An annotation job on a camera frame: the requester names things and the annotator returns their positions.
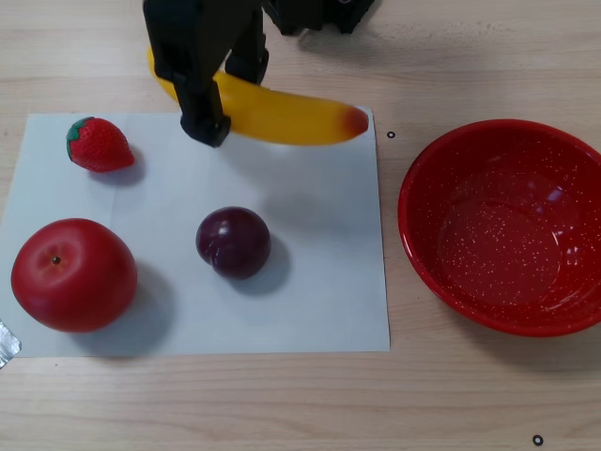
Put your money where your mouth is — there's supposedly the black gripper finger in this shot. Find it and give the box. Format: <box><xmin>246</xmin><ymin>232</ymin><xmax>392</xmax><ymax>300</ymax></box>
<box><xmin>223</xmin><ymin>7</ymin><xmax>271</xmax><ymax>86</ymax></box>
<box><xmin>173</xmin><ymin>74</ymin><xmax>233</xmax><ymax>148</ymax></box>

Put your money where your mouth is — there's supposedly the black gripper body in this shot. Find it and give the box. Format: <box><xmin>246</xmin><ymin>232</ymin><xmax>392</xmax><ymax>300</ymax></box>
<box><xmin>143</xmin><ymin>0</ymin><xmax>264</xmax><ymax>89</ymax></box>

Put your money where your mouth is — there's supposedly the yellow toy banana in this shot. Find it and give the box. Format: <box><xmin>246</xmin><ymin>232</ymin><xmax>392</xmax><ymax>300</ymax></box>
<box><xmin>146</xmin><ymin>45</ymin><xmax>371</xmax><ymax>147</ymax></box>

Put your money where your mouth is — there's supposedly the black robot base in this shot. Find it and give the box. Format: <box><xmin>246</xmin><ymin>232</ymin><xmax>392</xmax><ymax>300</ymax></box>
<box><xmin>261</xmin><ymin>0</ymin><xmax>377</xmax><ymax>37</ymax></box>

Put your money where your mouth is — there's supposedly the red speckled enamel bowl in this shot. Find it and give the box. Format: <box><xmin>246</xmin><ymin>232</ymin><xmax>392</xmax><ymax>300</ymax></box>
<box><xmin>397</xmin><ymin>118</ymin><xmax>601</xmax><ymax>338</ymax></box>

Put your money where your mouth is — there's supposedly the red toy strawberry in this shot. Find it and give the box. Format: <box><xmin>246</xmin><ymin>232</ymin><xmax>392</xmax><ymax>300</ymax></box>
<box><xmin>65</xmin><ymin>117</ymin><xmax>136</xmax><ymax>174</ymax></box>

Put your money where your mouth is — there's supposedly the dark purple toy plum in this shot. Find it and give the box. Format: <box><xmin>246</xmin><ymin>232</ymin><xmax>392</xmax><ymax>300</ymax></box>
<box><xmin>194</xmin><ymin>206</ymin><xmax>272</xmax><ymax>281</ymax></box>

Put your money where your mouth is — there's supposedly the white paper sheet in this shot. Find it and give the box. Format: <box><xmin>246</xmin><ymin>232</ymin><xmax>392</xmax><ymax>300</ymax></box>
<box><xmin>0</xmin><ymin>108</ymin><xmax>392</xmax><ymax>359</ymax></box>

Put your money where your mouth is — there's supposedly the red toy apple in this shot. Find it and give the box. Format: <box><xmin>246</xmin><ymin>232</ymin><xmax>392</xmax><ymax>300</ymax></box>
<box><xmin>10</xmin><ymin>217</ymin><xmax>139</xmax><ymax>334</ymax></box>

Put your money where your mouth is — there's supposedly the grey duct tape piece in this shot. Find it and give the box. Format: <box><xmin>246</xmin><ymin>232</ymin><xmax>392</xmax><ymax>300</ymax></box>
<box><xmin>0</xmin><ymin>319</ymin><xmax>23</xmax><ymax>372</ymax></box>

